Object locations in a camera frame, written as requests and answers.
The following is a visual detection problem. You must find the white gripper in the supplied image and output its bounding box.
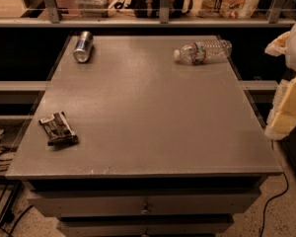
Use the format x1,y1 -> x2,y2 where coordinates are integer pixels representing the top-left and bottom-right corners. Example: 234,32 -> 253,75
264,24 -> 296,140

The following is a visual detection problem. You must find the rxbar chocolate bar wrapper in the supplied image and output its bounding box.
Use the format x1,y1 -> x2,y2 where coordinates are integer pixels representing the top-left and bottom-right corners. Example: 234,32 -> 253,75
39,112 -> 79,146

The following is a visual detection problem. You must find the silver blue redbull can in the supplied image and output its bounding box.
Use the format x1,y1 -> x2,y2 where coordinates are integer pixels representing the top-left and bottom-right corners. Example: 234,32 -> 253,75
73,31 -> 93,63

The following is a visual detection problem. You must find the clear plastic water bottle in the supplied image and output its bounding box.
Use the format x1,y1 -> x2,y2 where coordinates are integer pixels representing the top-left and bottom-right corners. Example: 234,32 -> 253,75
174,39 -> 232,65

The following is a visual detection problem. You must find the printed snack bag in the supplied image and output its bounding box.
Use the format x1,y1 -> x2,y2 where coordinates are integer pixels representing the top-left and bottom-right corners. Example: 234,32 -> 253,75
197,0 -> 259,19

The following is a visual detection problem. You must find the black backpack on shelf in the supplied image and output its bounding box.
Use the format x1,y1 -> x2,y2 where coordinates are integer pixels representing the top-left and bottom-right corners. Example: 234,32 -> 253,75
129,0 -> 193,18

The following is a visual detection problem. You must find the grey drawer cabinet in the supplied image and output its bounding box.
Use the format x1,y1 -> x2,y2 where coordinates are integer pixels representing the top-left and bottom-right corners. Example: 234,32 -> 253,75
7,37 -> 281,237

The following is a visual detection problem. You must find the round drawer knob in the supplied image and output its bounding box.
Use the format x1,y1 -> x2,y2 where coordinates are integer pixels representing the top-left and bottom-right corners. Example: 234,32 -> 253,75
140,206 -> 151,215

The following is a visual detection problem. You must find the grey metal shelf rail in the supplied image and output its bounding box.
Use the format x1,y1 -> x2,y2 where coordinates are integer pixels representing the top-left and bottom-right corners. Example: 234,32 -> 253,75
0,0 -> 296,28

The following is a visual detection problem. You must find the black floor cable right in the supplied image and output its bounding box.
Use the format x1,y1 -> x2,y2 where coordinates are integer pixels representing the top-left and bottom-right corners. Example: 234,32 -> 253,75
259,172 -> 290,237

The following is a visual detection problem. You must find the black cables left floor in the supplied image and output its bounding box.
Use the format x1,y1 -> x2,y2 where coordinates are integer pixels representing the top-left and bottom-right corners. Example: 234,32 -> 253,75
0,121 -> 34,237

